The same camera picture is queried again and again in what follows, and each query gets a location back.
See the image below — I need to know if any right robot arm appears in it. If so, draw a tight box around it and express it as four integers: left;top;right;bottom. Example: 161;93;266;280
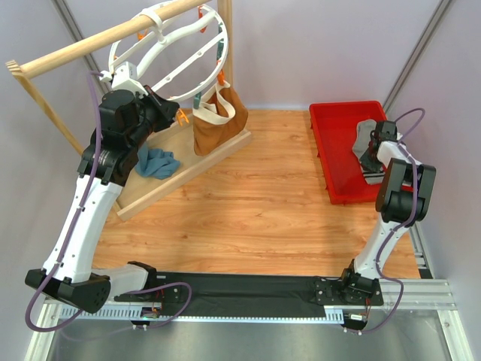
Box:
340;121;437;304

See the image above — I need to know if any brown sock with cream cuff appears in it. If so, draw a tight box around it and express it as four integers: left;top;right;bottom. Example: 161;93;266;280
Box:
192;80;249;156

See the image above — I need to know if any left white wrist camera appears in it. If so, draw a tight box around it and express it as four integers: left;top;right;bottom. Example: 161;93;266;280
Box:
99;62;147;96

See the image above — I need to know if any blue sock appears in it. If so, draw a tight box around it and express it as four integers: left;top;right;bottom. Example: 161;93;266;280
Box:
135;144;181;180

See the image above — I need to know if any white round clip hanger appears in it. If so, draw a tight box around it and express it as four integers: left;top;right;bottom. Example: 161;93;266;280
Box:
108;0;230;125

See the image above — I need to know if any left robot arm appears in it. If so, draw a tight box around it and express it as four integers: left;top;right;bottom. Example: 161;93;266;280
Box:
25;86;180;314

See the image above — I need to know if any red plastic tray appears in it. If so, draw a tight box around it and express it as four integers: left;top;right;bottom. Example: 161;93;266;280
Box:
309;100;386;205

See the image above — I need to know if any grey striped sock in tray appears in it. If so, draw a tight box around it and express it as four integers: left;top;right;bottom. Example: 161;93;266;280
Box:
352;119;385;185

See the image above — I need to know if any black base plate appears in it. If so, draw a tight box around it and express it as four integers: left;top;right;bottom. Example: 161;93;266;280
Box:
114;270;384;319

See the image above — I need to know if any aluminium frame rail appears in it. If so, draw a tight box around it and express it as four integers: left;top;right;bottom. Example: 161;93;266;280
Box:
26;265;473;360

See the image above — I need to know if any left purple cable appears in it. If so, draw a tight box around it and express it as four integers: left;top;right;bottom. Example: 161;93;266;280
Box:
24;71;193;341

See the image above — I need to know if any wooden hanger rack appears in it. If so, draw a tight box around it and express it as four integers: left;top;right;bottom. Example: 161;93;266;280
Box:
7;1;252;220

